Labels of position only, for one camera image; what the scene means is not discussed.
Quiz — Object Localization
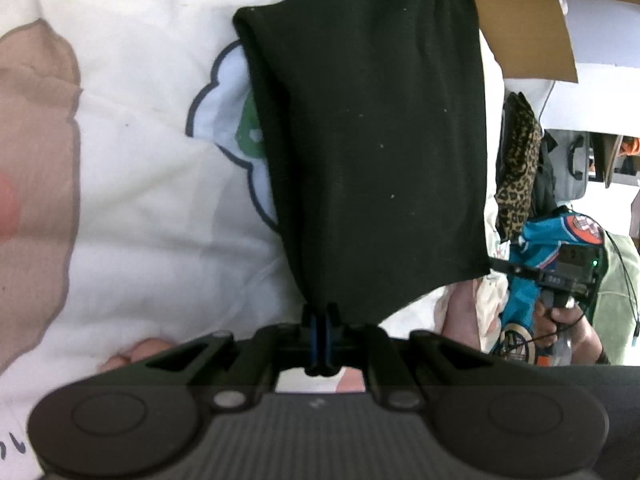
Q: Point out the tan board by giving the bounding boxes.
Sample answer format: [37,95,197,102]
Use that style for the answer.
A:
[599,134,626,188]

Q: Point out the white cable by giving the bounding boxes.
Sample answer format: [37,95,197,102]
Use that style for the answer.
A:
[537,82,557,128]

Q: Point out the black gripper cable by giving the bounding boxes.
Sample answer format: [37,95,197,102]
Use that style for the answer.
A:
[492,230,640,361]

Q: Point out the grey suitcase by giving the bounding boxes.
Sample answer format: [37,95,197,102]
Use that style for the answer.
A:
[552,130,593,201]

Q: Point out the person's right hand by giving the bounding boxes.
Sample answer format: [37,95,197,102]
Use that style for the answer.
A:
[532,304,607,366]

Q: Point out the leopard print cloth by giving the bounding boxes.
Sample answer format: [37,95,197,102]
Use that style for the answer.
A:
[495,91,543,243]

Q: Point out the teal printed garment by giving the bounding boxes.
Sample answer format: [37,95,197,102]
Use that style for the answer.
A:
[487,207,608,368]

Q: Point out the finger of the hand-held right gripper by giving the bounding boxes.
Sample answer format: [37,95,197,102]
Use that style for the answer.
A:
[487,257,542,286]

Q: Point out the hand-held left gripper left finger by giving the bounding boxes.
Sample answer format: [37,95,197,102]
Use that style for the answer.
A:
[145,302,321,409]

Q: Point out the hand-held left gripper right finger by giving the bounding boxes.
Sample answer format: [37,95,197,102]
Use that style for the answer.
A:
[322,302,502,409]

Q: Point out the white bear printed blanket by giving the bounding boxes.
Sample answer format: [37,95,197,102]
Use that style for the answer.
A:
[0,0,556,480]

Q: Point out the black bag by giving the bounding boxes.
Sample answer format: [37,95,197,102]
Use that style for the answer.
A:
[530,130,561,221]

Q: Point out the black shorts with bear print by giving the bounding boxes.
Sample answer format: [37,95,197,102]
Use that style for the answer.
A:
[232,0,493,328]

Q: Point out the pale green cloth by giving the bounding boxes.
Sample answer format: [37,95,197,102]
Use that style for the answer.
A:
[587,230,640,366]

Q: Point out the folded cardboard sheet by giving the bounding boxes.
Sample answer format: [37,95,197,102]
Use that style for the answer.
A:
[459,0,580,85]

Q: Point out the white crumpled cloth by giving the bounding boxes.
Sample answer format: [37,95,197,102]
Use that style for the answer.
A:
[435,275,511,351]

